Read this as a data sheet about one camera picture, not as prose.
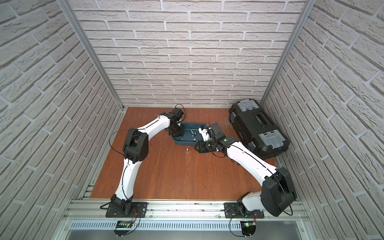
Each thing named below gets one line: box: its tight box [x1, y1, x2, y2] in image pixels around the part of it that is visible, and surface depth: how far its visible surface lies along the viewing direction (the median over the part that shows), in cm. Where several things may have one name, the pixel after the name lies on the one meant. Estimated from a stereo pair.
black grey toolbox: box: [228, 99, 290, 160], surface depth 90 cm
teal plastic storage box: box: [172, 122, 204, 146], surface depth 102 cm
